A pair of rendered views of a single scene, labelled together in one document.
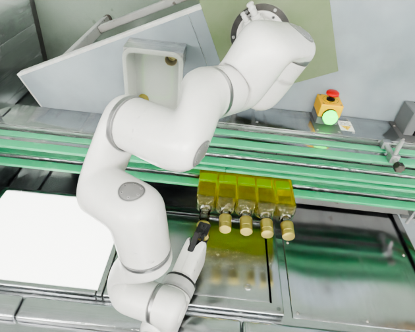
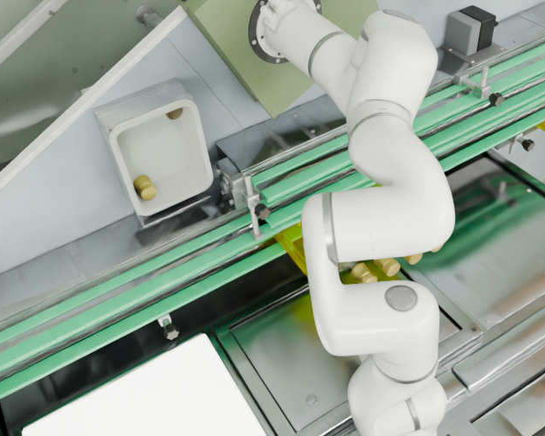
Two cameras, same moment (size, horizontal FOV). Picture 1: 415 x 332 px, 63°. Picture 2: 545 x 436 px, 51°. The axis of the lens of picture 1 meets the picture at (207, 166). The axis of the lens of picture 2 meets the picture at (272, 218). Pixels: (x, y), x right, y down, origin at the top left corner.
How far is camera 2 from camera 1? 0.44 m
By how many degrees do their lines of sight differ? 19
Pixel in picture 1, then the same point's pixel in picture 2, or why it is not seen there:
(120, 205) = (407, 318)
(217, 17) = (227, 27)
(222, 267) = not seen: hidden behind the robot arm
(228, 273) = not seen: hidden behind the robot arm
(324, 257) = (463, 245)
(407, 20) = not seen: outside the picture
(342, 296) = (511, 272)
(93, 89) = (58, 209)
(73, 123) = (60, 275)
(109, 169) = (347, 291)
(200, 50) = (196, 76)
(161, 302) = (421, 398)
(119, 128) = (349, 240)
